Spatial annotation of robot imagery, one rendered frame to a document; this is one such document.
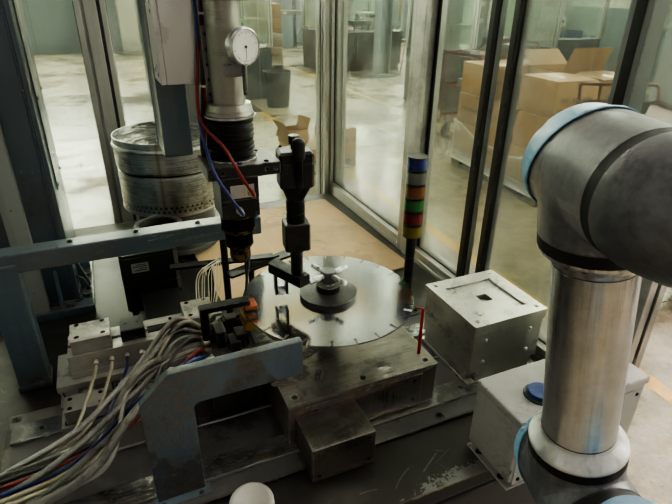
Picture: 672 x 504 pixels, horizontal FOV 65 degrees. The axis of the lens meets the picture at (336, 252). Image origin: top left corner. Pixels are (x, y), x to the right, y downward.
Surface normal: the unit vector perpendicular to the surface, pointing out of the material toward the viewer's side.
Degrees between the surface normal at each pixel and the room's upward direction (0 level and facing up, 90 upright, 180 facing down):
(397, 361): 0
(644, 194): 65
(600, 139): 44
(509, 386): 0
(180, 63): 90
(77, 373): 90
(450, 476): 0
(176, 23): 90
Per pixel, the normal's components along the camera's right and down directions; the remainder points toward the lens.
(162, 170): 0.14, 0.45
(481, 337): 0.40, 0.42
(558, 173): -0.99, -0.07
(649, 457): 0.01, -0.89
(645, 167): -0.63, -0.46
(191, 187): 0.59, 0.37
